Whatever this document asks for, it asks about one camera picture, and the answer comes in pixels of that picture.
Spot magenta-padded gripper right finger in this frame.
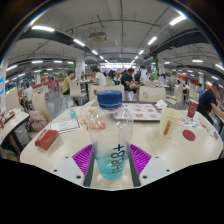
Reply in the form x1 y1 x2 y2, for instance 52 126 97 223
128 143 173 188

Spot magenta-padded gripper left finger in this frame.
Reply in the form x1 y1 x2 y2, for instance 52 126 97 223
52 143 97 188

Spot clear blue-capped water bottle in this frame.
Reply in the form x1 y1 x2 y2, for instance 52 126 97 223
88 89 134 181

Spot white printed paper card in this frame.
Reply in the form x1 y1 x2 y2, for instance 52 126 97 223
49 118 82 134

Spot crumpled food wrapper bag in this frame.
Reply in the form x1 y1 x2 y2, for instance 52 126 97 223
79 99 101 127

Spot brown food tray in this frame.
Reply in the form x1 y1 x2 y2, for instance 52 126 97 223
113 102 163 122

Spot flat round red coaster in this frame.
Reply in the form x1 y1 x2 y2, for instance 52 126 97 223
182 129 197 142

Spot pink backpack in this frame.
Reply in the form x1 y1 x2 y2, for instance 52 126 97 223
28 110 48 132

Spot white paper napkin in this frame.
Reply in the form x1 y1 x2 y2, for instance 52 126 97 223
154 99 168 110

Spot colourful printed paper flyer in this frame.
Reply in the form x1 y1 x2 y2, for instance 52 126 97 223
179 116 202 130

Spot beige chair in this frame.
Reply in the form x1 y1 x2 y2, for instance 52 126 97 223
88 84 125 103
138 85 167 103

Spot red paper cup with lid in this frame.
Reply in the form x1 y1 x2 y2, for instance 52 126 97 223
186 98 200 119

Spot far beige chairs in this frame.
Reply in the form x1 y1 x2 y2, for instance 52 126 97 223
166 83 188 106

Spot beige neighbouring table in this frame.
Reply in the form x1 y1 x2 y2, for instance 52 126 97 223
0 109 30 146

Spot ceiling air conditioner unit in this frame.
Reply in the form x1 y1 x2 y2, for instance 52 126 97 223
88 31 108 43

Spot ceiling lights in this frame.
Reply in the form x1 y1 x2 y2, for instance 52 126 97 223
4 13 224 73

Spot cream mug with brown handle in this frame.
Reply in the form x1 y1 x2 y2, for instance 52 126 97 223
159 107 182 138

